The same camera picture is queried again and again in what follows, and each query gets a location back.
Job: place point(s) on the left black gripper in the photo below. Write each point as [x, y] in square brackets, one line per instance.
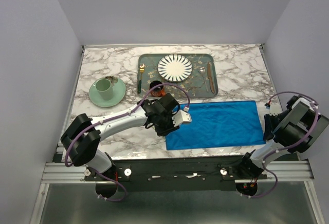
[163, 132]

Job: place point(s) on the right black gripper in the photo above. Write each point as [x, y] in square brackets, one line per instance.
[269, 128]

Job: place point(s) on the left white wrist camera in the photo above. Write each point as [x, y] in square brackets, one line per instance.
[181, 117]

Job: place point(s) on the orange black mug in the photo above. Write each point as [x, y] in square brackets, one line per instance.
[158, 91]

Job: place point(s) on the silver spoon on tray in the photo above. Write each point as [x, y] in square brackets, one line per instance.
[202, 71]

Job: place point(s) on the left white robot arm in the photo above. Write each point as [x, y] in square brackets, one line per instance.
[82, 137]

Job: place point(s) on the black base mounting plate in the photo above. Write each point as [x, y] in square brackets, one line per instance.
[182, 174]

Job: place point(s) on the blue cloth napkin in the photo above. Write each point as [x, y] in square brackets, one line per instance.
[218, 124]

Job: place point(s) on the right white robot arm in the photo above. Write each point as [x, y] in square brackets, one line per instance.
[294, 130]

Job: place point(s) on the green saucer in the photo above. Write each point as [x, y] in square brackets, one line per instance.
[119, 89]

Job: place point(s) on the white blue striped plate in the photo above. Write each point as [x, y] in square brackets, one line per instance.
[174, 68]

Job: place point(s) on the gold fork green handle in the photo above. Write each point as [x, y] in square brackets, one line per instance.
[141, 71]

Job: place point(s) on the green cup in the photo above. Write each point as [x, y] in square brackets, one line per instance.
[104, 88]

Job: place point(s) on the green floral serving tray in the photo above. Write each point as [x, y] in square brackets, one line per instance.
[194, 72]

